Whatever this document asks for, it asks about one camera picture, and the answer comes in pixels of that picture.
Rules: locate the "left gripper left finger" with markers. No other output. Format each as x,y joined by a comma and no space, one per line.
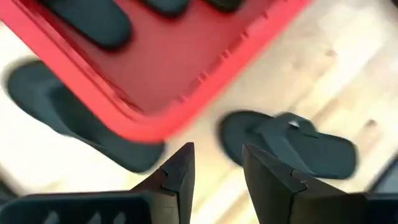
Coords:
177,186

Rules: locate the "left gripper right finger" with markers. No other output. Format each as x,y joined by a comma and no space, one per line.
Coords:
280,199

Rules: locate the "black flip-flop sandal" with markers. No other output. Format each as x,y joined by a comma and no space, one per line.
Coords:
326,155
77,118

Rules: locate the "red plastic bin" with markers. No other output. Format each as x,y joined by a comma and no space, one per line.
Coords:
174,62

